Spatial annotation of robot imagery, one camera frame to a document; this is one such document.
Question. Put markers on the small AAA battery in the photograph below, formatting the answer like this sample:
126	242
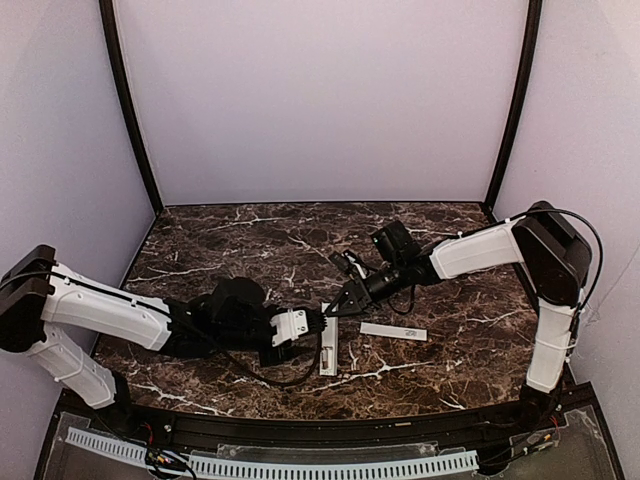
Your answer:
326	358

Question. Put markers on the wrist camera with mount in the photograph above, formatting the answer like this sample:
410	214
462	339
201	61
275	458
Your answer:
292	324
350	264

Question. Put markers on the white remote control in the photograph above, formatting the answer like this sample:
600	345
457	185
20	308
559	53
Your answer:
330	340

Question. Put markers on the black frame post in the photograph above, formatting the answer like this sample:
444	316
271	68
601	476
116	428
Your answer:
521	83
125	98

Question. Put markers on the grey slotted cable duct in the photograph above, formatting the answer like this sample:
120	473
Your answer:
417	461

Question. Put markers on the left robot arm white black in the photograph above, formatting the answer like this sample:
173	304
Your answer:
40	295

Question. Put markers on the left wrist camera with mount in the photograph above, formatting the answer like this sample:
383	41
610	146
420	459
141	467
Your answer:
292	324

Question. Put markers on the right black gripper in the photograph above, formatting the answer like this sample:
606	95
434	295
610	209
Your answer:
360	291

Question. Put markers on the black left frame post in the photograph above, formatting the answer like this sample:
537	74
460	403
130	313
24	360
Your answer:
125	98

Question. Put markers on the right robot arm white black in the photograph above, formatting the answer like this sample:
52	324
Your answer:
555	256

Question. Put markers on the black right frame post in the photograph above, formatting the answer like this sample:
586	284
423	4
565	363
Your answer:
521	83

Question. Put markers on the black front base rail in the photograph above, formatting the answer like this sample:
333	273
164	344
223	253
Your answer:
496	431

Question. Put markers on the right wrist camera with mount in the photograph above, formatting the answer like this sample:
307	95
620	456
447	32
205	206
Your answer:
350	264

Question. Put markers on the white battery cover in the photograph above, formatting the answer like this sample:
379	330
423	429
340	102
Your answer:
396	332

